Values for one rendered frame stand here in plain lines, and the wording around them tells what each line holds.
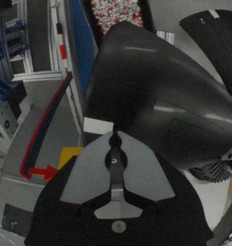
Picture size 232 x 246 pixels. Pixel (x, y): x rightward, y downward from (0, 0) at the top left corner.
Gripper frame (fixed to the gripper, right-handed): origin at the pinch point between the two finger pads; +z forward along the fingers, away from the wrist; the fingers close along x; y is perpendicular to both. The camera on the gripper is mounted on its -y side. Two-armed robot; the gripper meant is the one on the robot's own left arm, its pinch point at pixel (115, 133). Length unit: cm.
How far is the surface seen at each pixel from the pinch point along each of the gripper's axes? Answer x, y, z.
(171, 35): 54, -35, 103
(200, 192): 30.3, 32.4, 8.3
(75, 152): -13.9, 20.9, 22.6
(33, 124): -90, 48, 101
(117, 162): 0.2, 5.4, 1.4
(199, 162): 13.7, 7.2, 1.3
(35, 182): -62, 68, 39
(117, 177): 0.2, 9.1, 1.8
